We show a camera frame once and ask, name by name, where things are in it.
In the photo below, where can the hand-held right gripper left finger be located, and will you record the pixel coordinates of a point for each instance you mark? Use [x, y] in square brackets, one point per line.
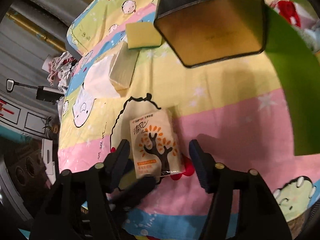
[117, 162]

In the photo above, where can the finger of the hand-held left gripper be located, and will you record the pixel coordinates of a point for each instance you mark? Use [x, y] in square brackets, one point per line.
[140, 187]

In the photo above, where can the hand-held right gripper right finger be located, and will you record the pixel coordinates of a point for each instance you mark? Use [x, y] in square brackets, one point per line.
[200, 166]

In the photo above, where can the tree print tissue pack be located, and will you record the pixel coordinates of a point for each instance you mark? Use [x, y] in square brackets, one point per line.
[155, 142]

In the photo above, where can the cartoon printed blanket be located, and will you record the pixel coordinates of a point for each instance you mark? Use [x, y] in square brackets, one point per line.
[225, 110]

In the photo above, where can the dark speaker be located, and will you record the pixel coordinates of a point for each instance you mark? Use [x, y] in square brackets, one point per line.
[27, 170]

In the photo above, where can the white blue cabinet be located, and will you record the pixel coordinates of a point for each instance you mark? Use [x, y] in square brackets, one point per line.
[32, 120]

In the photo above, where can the open beige tissue pack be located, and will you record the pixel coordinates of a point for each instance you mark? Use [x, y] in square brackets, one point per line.
[122, 67]

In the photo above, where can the black phone stand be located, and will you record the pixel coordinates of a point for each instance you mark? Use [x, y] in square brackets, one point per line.
[46, 92]

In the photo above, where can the pile of clothes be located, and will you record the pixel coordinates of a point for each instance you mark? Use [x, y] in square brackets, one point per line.
[62, 67]

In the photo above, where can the white bin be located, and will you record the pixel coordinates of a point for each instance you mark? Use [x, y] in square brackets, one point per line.
[47, 63]

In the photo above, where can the yellow green sponge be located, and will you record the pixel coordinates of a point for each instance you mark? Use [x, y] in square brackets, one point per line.
[142, 35]

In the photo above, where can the gold patterned curtain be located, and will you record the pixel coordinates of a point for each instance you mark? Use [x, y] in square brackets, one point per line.
[35, 28]

